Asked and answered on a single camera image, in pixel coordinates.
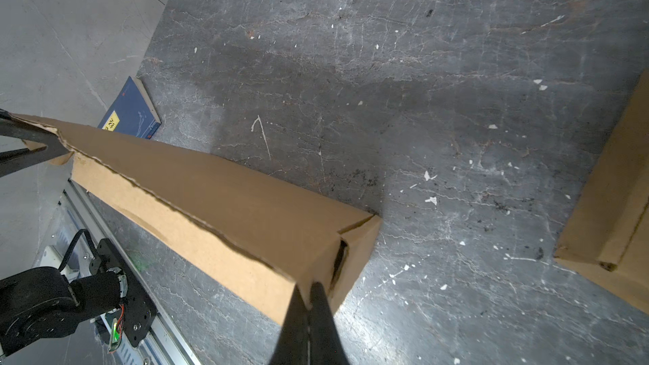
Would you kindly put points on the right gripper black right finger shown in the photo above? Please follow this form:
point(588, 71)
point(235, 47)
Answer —
point(325, 342)

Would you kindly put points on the blue book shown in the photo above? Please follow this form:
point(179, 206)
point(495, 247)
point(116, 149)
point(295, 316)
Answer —
point(132, 112)

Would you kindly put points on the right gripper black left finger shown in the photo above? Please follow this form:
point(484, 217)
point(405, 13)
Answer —
point(292, 347)

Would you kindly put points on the aluminium rail base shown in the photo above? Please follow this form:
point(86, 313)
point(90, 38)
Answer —
point(165, 343)

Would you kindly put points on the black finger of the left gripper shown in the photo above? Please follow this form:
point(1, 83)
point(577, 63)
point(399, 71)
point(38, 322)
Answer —
point(25, 147)

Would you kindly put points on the cardboard sheet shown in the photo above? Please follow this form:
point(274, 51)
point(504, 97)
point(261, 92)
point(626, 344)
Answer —
point(258, 236)

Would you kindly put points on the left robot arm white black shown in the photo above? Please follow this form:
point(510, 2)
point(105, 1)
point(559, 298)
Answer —
point(41, 303)

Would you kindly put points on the cardboard box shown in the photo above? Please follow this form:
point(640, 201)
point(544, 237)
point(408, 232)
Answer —
point(606, 237)

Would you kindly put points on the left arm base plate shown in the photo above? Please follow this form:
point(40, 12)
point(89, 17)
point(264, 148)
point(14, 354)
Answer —
point(140, 310)

